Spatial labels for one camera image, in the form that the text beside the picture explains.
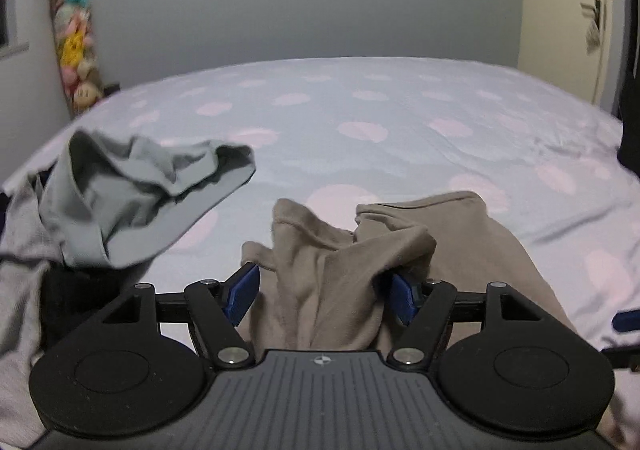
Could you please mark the light grey knit garment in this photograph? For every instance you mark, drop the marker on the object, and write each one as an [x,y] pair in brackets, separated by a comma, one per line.
[27,252]

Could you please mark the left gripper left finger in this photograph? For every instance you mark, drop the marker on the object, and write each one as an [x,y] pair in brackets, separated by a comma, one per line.
[233,297]

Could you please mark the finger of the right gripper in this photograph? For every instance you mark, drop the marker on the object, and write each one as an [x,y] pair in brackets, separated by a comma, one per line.
[627,320]
[623,358]

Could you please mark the grey-blue garment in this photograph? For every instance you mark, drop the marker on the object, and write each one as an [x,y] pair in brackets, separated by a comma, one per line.
[117,203]

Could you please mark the taupe brown shirt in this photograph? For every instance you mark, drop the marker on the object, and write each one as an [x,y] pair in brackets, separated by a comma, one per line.
[317,289]

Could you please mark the black wall socket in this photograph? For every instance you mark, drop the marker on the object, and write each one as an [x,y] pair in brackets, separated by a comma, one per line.
[111,89]

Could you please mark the cream door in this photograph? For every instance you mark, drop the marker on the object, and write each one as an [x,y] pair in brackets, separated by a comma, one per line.
[553,46]

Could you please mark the plush toy hanging organizer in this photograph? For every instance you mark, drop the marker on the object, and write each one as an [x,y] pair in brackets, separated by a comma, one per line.
[76,53]

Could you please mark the polka dot bed sheet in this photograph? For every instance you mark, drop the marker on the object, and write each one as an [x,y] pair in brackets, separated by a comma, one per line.
[336,133]

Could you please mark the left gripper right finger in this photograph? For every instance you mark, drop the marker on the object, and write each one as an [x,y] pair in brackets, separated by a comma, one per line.
[409,295]

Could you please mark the door handle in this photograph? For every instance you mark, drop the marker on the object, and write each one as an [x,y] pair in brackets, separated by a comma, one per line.
[594,13]

